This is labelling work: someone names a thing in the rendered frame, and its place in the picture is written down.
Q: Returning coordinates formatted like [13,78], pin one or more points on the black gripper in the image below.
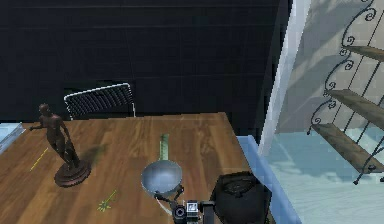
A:
[179,212]

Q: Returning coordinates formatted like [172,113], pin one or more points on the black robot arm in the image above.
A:
[207,213]

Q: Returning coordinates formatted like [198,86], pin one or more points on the brown wooden table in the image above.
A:
[200,150]

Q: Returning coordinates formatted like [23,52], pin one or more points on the yellow-green fork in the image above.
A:
[107,201]

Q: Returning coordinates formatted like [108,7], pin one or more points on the black pot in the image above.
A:
[240,200]

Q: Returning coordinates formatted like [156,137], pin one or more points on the brown figure statue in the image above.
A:
[55,130]

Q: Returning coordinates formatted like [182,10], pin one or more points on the yellow pencil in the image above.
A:
[39,159]

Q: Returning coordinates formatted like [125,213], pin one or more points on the black chair with white frame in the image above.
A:
[100,100]

